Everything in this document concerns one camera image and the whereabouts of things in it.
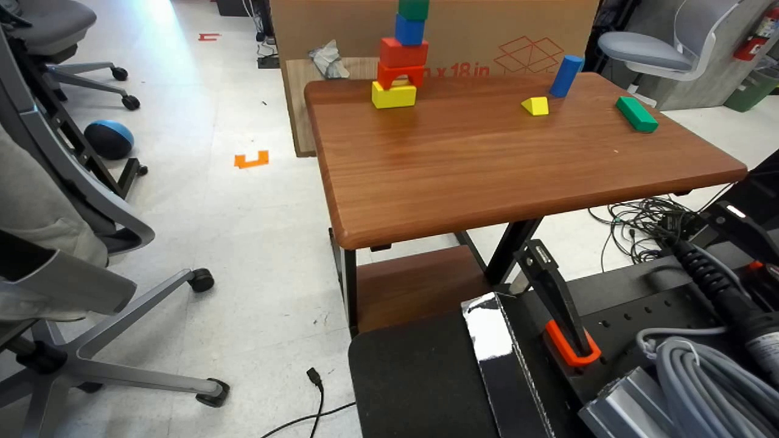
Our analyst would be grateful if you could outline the blue cylinder block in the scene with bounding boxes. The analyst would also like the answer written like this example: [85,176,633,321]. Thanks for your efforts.
[548,53,586,103]

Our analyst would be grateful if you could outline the red arch block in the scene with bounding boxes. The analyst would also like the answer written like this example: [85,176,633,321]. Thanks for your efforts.
[375,61,425,93]

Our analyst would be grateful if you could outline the black chair base with casters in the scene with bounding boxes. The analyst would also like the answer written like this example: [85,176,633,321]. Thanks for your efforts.
[45,104,151,203]

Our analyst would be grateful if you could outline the yellow arch block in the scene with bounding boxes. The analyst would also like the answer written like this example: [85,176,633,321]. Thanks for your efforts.
[370,78,418,111]

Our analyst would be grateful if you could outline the red fire extinguisher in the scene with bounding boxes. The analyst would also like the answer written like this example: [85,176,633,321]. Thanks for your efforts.
[732,12,771,64]

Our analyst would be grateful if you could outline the wooden table lower shelf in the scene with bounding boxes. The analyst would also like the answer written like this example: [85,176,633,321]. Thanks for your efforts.
[353,244,492,336]

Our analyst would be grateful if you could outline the black floor cable with plug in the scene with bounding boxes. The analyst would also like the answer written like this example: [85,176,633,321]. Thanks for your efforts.
[259,366,328,438]

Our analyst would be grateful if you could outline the orange floor tape mark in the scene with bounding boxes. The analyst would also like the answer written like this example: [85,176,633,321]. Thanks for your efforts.
[230,148,273,173]

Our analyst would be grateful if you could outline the blue cube block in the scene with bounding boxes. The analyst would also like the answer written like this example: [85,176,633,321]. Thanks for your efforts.
[391,15,427,49]

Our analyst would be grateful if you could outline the blue black round object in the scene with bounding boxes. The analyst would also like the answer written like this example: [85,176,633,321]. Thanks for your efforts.
[82,119,135,162]

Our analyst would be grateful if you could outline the yellow wedge block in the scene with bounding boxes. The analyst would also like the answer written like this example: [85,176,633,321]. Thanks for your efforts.
[519,94,552,119]

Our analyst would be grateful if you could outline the green rectangular block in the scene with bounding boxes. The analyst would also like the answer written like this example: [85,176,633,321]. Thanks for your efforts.
[614,94,661,137]

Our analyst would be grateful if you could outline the tangled floor cables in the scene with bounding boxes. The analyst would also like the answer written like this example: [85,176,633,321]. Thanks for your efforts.
[589,193,701,266]

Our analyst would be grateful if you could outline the grey coiled cable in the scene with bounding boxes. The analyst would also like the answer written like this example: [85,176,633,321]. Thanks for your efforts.
[633,327,779,438]

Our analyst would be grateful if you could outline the green cube block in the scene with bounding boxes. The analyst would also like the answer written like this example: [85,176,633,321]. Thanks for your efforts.
[397,0,431,24]

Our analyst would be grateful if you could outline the empty dark grey office chair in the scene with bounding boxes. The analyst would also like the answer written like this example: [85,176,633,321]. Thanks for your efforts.
[0,0,143,114]

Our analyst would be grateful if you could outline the black clamp with orange handle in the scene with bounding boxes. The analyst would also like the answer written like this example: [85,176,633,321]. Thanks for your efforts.
[511,235,605,372]

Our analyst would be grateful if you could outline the empty light grey office chair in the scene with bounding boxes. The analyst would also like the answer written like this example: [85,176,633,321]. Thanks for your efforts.
[597,0,779,111]

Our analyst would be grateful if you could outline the large cardboard box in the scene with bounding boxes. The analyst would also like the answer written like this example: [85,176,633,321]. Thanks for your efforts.
[268,0,603,83]

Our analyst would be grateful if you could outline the black corrugated cable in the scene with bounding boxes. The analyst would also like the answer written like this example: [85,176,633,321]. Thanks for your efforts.
[647,213,779,362]

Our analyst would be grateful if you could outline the grey office chair with person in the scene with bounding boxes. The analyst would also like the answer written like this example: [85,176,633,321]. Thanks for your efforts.
[0,26,233,438]

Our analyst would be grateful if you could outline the black foam pad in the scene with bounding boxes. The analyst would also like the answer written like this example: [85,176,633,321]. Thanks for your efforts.
[347,312,499,438]

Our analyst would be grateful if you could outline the crumpled plastic bag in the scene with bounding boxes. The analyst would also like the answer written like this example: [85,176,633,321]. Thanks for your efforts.
[308,39,353,83]

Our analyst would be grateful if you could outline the grey metal bracket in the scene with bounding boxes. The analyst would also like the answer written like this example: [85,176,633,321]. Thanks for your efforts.
[576,366,679,438]

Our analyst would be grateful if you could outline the red rectangular block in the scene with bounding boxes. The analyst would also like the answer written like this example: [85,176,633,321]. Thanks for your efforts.
[376,37,431,71]

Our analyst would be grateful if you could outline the black table leg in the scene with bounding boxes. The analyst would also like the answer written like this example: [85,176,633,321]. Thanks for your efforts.
[483,217,546,286]
[337,244,363,340]

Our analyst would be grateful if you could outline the green bin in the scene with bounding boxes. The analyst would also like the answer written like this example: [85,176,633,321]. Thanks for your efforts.
[722,71,779,114]

